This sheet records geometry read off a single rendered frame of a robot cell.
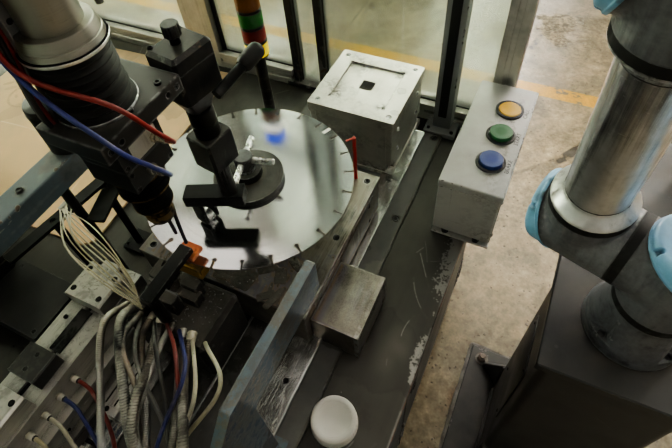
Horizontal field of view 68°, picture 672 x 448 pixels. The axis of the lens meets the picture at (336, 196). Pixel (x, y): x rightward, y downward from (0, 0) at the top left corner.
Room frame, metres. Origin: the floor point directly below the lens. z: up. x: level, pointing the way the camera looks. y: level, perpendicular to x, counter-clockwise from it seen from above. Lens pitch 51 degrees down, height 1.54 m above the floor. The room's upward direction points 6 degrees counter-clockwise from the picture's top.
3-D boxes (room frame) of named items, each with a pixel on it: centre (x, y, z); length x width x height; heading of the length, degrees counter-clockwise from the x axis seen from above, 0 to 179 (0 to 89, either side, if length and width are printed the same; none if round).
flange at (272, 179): (0.52, 0.13, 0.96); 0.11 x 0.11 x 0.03
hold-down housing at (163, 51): (0.45, 0.15, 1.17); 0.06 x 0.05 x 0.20; 141
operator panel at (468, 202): (0.62, -0.29, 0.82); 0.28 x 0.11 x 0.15; 150
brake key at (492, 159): (0.55, -0.27, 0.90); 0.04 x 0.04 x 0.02
